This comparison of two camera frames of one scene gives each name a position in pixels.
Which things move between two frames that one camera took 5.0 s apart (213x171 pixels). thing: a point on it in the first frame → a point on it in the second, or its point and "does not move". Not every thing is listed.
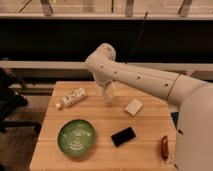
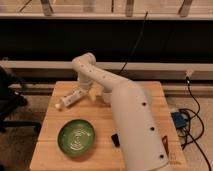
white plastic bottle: x=71 y=98 does not move
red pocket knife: x=164 y=148 does not move
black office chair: x=10 y=101 does not move
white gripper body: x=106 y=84 → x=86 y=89
